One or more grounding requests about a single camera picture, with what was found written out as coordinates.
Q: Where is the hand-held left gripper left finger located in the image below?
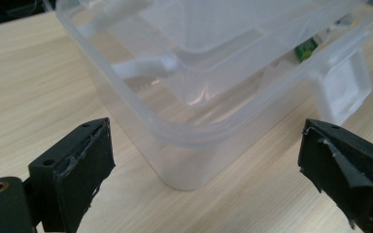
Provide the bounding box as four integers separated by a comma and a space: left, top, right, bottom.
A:
28, 117, 117, 233

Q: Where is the green packet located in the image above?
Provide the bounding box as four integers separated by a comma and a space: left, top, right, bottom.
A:
293, 36, 321, 63

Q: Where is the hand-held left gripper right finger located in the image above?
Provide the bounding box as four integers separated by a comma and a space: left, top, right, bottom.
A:
297, 117, 373, 233

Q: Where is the translucent plastic storage container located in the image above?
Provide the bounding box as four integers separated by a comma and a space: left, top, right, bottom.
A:
42, 0, 373, 192

